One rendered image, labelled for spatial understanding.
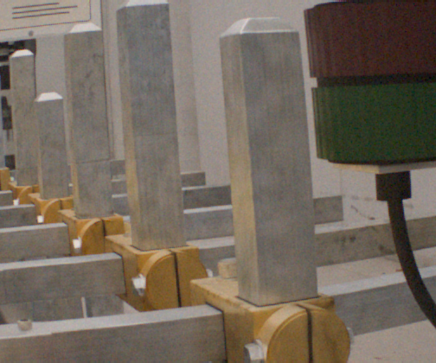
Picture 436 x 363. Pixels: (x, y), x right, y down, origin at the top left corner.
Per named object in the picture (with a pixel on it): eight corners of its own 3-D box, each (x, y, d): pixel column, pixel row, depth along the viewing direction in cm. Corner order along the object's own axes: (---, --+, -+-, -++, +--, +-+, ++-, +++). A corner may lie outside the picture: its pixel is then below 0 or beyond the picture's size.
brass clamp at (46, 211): (69, 226, 140) (66, 189, 139) (88, 238, 127) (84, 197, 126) (27, 231, 138) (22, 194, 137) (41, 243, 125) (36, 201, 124)
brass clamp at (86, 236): (108, 250, 116) (104, 205, 116) (138, 267, 103) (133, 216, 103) (56, 255, 114) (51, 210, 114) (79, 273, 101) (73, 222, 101)
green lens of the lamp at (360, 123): (437, 142, 37) (432, 81, 36) (523, 147, 31) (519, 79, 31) (287, 156, 35) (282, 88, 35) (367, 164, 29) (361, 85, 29)
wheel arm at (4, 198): (201, 189, 168) (199, 170, 168) (206, 191, 165) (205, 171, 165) (-20, 213, 156) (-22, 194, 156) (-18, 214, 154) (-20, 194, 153)
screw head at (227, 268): (243, 273, 67) (242, 255, 67) (255, 278, 65) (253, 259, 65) (212, 277, 67) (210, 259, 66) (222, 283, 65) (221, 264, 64)
